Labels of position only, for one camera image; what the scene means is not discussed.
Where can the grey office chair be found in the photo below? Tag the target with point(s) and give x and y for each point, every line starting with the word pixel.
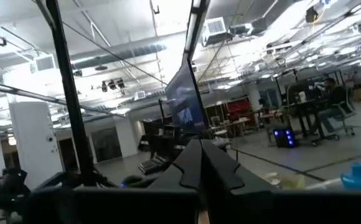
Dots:
pixel 347 115

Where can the white pillar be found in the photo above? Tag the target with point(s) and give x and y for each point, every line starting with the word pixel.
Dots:
pixel 35 143

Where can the blue screen monitor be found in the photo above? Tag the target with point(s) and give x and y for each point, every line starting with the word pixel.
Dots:
pixel 185 102

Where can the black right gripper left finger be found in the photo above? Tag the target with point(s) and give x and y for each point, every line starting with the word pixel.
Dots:
pixel 183 174

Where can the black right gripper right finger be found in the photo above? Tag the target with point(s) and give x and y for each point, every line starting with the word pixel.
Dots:
pixel 227 177

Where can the black office desk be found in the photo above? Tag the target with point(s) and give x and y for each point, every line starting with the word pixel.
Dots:
pixel 308 115

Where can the black upright stand pole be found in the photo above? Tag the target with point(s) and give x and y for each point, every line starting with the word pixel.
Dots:
pixel 70 93

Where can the black computer tower blue lights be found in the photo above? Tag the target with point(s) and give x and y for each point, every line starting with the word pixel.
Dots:
pixel 284 137

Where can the white ceiling vent box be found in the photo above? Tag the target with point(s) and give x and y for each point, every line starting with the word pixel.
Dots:
pixel 216 28
pixel 43 63

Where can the grey ceiling duct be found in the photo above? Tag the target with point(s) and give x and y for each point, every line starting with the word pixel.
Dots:
pixel 121 54

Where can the clear bin with blue contents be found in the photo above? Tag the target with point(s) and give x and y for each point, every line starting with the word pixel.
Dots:
pixel 359 180

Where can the long ceiling light rail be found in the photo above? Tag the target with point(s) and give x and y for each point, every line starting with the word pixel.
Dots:
pixel 196 25

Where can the person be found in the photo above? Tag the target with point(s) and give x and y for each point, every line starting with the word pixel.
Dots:
pixel 331 102

